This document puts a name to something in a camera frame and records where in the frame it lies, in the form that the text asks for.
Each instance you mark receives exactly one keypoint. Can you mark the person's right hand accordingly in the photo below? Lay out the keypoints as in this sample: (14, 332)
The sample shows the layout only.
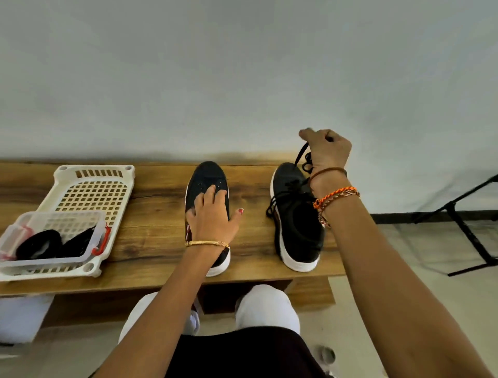
(327, 148)

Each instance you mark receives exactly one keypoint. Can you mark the person's left hand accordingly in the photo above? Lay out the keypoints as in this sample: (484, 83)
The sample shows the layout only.
(212, 222)

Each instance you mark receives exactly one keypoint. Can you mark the black sneaker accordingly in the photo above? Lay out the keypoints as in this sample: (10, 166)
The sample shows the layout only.
(204, 175)
(299, 226)

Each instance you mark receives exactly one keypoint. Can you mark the person's right forearm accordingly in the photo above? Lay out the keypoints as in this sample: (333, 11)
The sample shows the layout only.
(397, 288)

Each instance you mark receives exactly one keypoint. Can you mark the person's left forearm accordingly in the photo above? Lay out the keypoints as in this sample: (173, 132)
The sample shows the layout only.
(167, 315)

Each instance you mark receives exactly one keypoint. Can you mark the person's black shirt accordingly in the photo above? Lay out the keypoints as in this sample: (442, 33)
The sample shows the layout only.
(241, 354)

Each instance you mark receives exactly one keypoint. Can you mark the white plastic lattice basket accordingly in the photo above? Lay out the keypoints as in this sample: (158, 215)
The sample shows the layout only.
(93, 191)

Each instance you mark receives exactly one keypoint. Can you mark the black rolled band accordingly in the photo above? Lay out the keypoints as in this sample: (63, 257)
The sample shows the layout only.
(39, 248)
(79, 243)

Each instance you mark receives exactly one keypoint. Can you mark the black tripod stand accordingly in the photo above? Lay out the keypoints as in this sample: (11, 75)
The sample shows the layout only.
(467, 234)

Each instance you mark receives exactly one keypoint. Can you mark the white box under table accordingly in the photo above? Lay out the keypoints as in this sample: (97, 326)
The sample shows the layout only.
(23, 315)

